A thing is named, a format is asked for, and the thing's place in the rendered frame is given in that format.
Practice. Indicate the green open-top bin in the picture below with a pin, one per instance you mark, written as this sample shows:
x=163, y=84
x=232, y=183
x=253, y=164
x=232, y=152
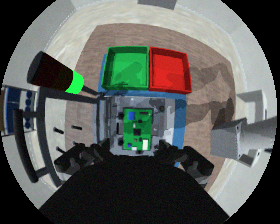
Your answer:
x=125, y=68

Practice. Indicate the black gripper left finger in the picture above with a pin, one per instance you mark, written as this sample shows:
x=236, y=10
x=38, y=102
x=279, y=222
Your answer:
x=70, y=162

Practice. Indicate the green circuit board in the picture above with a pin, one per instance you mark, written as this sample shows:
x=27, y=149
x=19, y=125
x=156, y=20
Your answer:
x=137, y=129

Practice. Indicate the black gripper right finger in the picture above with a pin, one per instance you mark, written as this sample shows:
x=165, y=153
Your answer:
x=197, y=165

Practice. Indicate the red open-top bin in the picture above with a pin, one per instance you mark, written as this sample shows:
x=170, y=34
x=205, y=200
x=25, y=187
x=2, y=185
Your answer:
x=170, y=69

